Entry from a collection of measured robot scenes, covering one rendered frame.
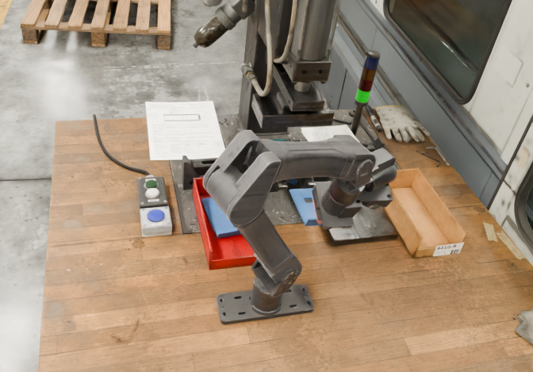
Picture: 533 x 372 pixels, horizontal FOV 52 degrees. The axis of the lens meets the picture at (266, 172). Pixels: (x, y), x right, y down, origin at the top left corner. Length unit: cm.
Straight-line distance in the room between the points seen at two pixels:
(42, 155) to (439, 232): 219
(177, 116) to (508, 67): 96
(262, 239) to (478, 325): 55
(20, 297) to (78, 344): 130
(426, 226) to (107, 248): 78
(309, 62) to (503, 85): 66
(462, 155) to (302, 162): 99
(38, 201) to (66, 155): 127
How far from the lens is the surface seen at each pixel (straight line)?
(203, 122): 168
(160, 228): 129
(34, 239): 263
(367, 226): 138
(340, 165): 96
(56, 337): 115
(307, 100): 129
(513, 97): 167
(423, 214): 150
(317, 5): 121
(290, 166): 88
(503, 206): 163
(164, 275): 123
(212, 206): 137
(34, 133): 326
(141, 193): 137
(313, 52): 125
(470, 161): 179
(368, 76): 156
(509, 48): 170
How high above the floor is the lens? 183
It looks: 38 degrees down
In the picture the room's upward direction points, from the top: 8 degrees clockwise
